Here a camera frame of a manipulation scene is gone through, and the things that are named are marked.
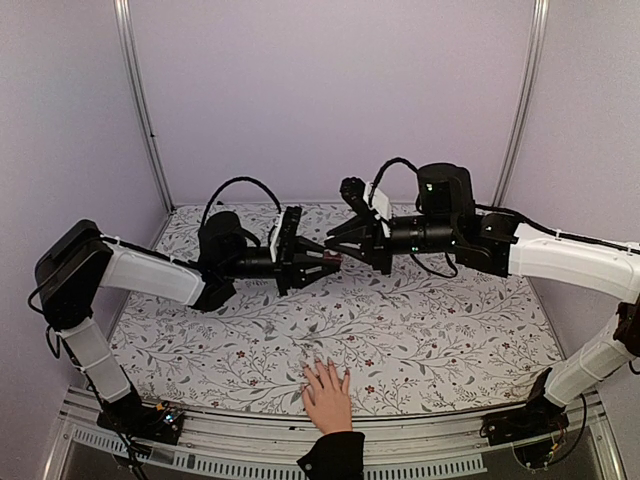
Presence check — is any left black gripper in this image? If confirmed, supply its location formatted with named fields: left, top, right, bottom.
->
left=223, top=235, right=341, bottom=295

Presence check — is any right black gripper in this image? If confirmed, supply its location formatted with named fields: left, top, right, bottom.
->
left=324, top=216, right=457, bottom=278

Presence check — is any red nail polish bottle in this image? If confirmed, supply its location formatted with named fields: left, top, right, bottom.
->
left=322, top=250, right=342, bottom=265

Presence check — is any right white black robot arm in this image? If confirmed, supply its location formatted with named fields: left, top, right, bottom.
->
left=326, top=163, right=639, bottom=436

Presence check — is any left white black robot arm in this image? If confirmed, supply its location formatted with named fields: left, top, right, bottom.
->
left=27, top=207, right=341, bottom=434

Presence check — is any black sleeved forearm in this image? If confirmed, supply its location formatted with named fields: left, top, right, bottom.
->
left=297, top=431, right=365, bottom=480

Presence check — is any person's hand with painted nails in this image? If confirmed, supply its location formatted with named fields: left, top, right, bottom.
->
left=301, top=360, right=353, bottom=435

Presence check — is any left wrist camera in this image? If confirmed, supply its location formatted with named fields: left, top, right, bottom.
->
left=268, top=206, right=302, bottom=263

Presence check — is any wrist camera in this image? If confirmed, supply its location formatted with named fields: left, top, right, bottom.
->
left=268, top=206, right=302, bottom=263
left=340, top=177, right=391, bottom=224

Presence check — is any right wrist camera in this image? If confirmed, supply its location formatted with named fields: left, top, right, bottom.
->
left=340, top=177, right=391, bottom=224

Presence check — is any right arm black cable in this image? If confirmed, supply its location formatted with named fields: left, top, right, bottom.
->
left=371, top=156, right=420, bottom=186

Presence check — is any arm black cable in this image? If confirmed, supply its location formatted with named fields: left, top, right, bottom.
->
left=201, top=175, right=283, bottom=226
left=371, top=156, right=420, bottom=186

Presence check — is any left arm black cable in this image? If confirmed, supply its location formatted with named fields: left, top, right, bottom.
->
left=201, top=175, right=283, bottom=226

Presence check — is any right aluminium frame post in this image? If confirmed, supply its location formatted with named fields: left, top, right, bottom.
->
left=491, top=0, right=550, bottom=207

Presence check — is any aluminium frame post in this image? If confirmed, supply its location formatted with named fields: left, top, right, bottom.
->
left=113, top=0, right=175, bottom=214
left=491, top=0, right=550, bottom=207

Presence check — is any front aluminium rail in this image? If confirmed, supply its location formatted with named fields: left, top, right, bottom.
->
left=44, top=387, right=626, bottom=480

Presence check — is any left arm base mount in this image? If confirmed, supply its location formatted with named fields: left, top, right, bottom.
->
left=97, top=398, right=185, bottom=445

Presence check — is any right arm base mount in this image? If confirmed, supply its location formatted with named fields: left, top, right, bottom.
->
left=479, top=386, right=569, bottom=470

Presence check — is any left aluminium frame post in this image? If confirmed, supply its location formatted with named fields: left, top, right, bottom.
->
left=113, top=0, right=175, bottom=214

